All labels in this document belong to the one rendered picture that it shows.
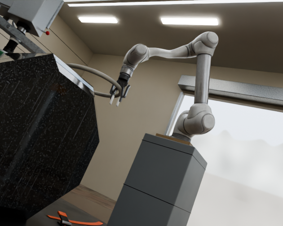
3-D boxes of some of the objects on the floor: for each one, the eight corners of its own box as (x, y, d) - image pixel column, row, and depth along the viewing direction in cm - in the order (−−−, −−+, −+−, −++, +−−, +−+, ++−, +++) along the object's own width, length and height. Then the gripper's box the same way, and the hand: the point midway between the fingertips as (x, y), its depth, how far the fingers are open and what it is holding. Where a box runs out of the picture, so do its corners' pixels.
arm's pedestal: (124, 240, 215) (161, 149, 236) (180, 272, 189) (215, 166, 210) (89, 237, 175) (136, 128, 196) (153, 277, 148) (200, 145, 170)
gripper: (137, 80, 194) (126, 110, 187) (115, 75, 198) (103, 103, 191) (135, 76, 187) (123, 106, 180) (112, 70, 191) (100, 100, 184)
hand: (115, 101), depth 187 cm, fingers closed on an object, 4 cm apart
